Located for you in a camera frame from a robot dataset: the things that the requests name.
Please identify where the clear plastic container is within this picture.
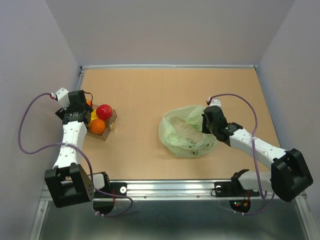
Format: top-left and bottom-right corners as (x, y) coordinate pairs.
(86, 104), (117, 141)

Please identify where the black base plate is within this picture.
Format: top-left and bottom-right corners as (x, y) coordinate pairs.
(89, 181), (128, 199)
(211, 181), (260, 198)

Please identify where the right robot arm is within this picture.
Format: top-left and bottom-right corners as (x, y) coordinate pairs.
(202, 105), (314, 202)

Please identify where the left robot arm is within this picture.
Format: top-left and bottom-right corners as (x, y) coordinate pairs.
(44, 87), (111, 208)

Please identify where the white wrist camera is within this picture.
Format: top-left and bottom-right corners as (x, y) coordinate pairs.
(50, 87), (70, 110)
(206, 97), (222, 107)

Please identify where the red orange persimmon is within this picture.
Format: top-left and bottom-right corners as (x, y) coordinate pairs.
(86, 100), (93, 107)

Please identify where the light green plastic bag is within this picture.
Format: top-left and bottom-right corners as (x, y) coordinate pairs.
(158, 105), (218, 158)

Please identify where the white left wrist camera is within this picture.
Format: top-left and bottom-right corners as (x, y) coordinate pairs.
(50, 87), (70, 110)

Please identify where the yellow banana bunch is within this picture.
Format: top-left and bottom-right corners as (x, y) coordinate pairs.
(90, 109), (99, 121)

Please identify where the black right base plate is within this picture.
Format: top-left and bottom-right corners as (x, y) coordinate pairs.
(211, 181), (260, 198)

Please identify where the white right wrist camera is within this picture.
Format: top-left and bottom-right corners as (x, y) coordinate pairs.
(206, 97), (222, 107)

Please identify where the orange fruit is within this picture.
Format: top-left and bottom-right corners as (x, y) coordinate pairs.
(89, 118), (106, 135)

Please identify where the aluminium front rail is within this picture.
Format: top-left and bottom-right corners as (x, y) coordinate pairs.
(39, 178), (307, 201)

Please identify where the red apple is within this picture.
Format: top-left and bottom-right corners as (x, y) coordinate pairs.
(96, 104), (113, 121)

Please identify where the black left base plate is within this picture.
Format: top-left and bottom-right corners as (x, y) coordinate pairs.
(89, 181), (128, 199)

